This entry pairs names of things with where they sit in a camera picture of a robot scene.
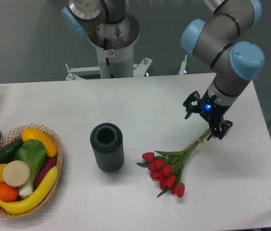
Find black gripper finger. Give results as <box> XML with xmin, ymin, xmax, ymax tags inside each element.
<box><xmin>183</xmin><ymin>91</ymin><xmax>201</xmax><ymax>119</ymax></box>
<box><xmin>207</xmin><ymin>119</ymin><xmax>233</xmax><ymax>140</ymax></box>

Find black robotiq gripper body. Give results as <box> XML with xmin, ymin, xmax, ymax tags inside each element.
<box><xmin>199</xmin><ymin>92</ymin><xmax>232</xmax><ymax>128</ymax></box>

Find red tulip bouquet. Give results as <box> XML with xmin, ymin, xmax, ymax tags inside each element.
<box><xmin>137</xmin><ymin>129</ymin><xmax>211</xmax><ymax>198</ymax></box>

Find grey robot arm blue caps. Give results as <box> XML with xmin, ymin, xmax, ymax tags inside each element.
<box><xmin>61</xmin><ymin>0</ymin><xmax>264</xmax><ymax>139</ymax></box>

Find dark grey ribbed vase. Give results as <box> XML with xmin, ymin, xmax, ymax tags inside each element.
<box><xmin>90</xmin><ymin>123</ymin><xmax>124</xmax><ymax>172</ymax></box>

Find purple sweet potato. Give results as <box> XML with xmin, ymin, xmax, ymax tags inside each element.
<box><xmin>34</xmin><ymin>157</ymin><xmax>57</xmax><ymax>189</ymax></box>

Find yellow squash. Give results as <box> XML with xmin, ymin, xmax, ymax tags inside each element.
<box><xmin>22</xmin><ymin>128</ymin><xmax>57</xmax><ymax>157</ymax></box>

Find green bok choy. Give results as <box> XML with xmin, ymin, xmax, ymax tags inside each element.
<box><xmin>14</xmin><ymin>140</ymin><xmax>47</xmax><ymax>198</ymax></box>

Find yellow banana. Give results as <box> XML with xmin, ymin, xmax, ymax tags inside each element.
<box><xmin>0</xmin><ymin>166</ymin><xmax>59</xmax><ymax>215</ymax></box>

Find woven wicker basket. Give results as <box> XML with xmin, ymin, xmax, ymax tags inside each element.
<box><xmin>0</xmin><ymin>124</ymin><xmax>62</xmax><ymax>218</ymax></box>

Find beige round disc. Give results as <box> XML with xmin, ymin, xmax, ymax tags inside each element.
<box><xmin>2</xmin><ymin>160</ymin><xmax>30</xmax><ymax>187</ymax></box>

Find green cucumber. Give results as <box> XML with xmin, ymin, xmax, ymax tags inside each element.
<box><xmin>0</xmin><ymin>139</ymin><xmax>24</xmax><ymax>164</ymax></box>

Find orange fruit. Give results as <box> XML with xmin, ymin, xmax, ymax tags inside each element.
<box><xmin>0</xmin><ymin>183</ymin><xmax>18</xmax><ymax>202</ymax></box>

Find white metal base frame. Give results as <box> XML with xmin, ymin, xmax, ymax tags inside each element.
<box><xmin>65</xmin><ymin>55</ymin><xmax>188</xmax><ymax>81</ymax></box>

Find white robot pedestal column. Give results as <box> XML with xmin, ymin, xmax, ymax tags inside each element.
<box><xmin>88</xmin><ymin>13</ymin><xmax>140</xmax><ymax>79</ymax></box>

